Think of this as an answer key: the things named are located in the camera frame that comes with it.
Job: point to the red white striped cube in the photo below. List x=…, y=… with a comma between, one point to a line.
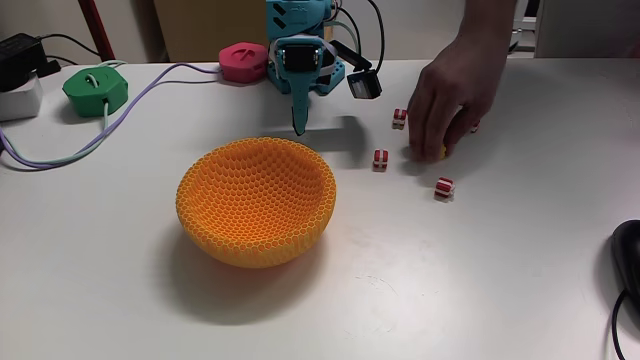
x=444, y=188
x=380, y=160
x=475, y=128
x=399, y=119

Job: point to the yellow cube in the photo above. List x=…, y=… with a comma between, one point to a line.
x=443, y=152

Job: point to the orange-yellow honeycomb basket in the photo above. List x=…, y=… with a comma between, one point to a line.
x=255, y=200

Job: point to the person's hand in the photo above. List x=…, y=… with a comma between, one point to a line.
x=450, y=95

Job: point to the pink hexagonal box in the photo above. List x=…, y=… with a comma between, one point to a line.
x=243, y=62

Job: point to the brown board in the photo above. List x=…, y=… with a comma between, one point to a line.
x=210, y=30

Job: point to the green hexagonal box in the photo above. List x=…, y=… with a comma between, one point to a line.
x=95, y=92

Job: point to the red pole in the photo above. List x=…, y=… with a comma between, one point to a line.
x=97, y=30

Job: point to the white wheeled cart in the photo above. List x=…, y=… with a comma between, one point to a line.
x=522, y=35

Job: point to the white box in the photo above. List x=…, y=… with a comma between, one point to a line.
x=20, y=102

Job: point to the black power adapter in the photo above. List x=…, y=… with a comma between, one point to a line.
x=20, y=57

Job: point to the black computer mouse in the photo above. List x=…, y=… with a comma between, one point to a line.
x=629, y=260

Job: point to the black camera box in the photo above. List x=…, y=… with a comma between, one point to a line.
x=365, y=84

